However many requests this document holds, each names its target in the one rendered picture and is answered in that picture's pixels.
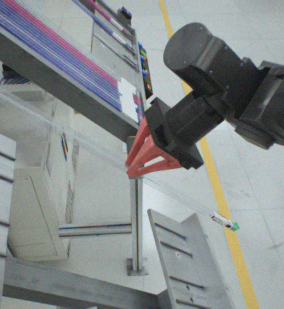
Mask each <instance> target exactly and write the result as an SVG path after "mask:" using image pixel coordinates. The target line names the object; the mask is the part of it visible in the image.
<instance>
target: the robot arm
mask: <svg viewBox="0 0 284 309"><path fill-rule="evenodd" d="M163 62H164V64H165V66H166V67H167V68H169V69H170V70H171V71H172V72H173V73H174V74H175V75H177V76H178V77H179V78H180V79H181V80H182V81H183V82H184V83H186V84H187V85H189V86H190V88H191V89H193V90H192V91H190V92H189V93H188V94H187V95H186V96H185V97H184V98H183V99H182V100H180V101H179V102H178V103H177V104H175V105H174V106H173V107H172V108H171V107H169V106H168V105H167V104H166V103H165V102H164V101H162V100H161V99H160V98H158V97H155V98H154V99H153V100H152V101H151V102H150V103H149V104H151V106H150V107H149V108H148V109H147V110H146V111H144V114H145V117H144V118H143V119H142V121H141V123H140V126H139V128H138V132H137V135H136V137H135V141H134V144H133V145H132V148H131V150H130V152H129V155H128V157H127V161H129V162H130V163H131V166H130V167H129V169H128V170H127V172H126V173H127V175H128V176H130V177H132V178H135V177H138V176H143V175H145V174H147V173H152V172H155V171H164V170H172V169H178V168H182V167H183V168H185V169H186V170H189V169H191V168H194V169H196V170H197V169H198V168H200V167H201V166H202V165H204V164H205V163H204V160H203V159H202V157H201V155H200V152H199V150H198V148H197V146H196V143H197V142H198V141H200V140H201V138H203V137H204V136H205V135H207V134H208V133H210V132H211V131H212V130H213V129H214V128H216V127H217V126H218V125H220V124H222V122H223V121H225V120H226V122H227V123H229V124H230V125H231V126H232V127H234V128H235V129H234V131H235V132H236V133H237V134H238V135H240V136H241V137H242V138H244V140H245V141H247V142H249V143H251V144H253V145H256V146H258V147H260V148H262V149H264V150H269V148H270V147H271V146H273V145H274V143H275V144H278V145H282V146H284V65H281V64H277V63H272V62H269V61H266V60H263V61H262V62H261V64H260V65H259V66H258V67H257V66H256V65H255V64H254V63H253V62H252V60H251V59H250V58H248V57H243V58H242V59H241V58H240V57H239V56H238V55H237V54H236V53H235V52H234V51H233V50H232V49H231V48H230V47H229V46H228V44H226V42H225V41H223V40H222V39H220V38H219V37H216V36H214V35H213V34H212V33H211V31H209V30H208V29H207V28H206V26H205V25H204V24H203V23H200V22H191V23H189V24H186V25H183V26H182V27H181V28H180V29H179V30H178V31H177V32H175V33H174V34H173V36H172V37H171V38H170V39H169V41H168V42H167V43H166V46H165V49H164V53H163ZM146 138H147V139H146ZM145 140H146V141H145ZM144 141H145V143H144ZM143 143H144V144H143ZM142 145H143V146H142ZM159 156H162V158H164V160H162V161H158V162H156V163H153V164H150V165H149V166H146V167H144V168H140V169H138V168H139V167H140V166H141V165H143V164H145V163H146V162H149V161H151V160H154V159H156V158H158V157H159Z"/></svg>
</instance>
